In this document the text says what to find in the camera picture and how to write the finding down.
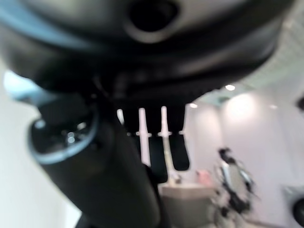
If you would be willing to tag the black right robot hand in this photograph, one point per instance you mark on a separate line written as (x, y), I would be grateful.
(114, 71)

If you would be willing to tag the round ceiling light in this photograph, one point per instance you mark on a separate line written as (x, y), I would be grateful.
(230, 87)
(193, 105)

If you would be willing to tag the pink object on counter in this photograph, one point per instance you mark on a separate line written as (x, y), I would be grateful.
(203, 177)

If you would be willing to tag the white reception counter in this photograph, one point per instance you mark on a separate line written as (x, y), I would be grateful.
(187, 202)

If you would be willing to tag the silver humanoid robot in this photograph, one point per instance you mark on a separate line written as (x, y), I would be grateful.
(234, 183)

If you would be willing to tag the white washing machine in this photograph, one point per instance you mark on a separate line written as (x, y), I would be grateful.
(294, 205)

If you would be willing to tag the black wall-mounted device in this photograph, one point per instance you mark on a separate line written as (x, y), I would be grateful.
(300, 102)

